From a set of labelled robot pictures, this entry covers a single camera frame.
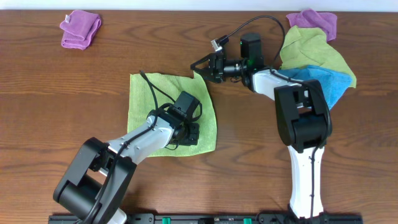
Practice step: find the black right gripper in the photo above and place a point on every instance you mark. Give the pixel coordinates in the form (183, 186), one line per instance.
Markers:
(217, 71)

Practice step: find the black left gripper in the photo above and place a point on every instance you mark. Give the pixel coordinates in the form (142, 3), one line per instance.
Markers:
(194, 140)

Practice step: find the bright green cloth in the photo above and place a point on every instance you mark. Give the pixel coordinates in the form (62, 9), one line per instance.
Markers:
(141, 102)

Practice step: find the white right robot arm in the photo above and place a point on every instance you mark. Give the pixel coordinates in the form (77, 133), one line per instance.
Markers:
(302, 114)

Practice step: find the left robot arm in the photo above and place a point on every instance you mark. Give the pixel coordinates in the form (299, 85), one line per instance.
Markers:
(94, 185)

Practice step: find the olive green crumpled cloth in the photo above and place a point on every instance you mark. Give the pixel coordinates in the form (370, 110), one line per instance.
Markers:
(308, 46)

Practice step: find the crumpled purple cloth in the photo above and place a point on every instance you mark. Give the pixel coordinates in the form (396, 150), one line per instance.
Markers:
(309, 18)

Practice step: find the folded purple cloth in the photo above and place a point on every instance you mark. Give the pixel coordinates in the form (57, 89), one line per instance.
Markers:
(79, 28)

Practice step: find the blue cloth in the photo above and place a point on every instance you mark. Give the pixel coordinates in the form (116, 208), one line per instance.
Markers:
(333, 83)

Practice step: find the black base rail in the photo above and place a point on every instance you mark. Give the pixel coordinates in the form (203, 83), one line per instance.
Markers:
(264, 218)

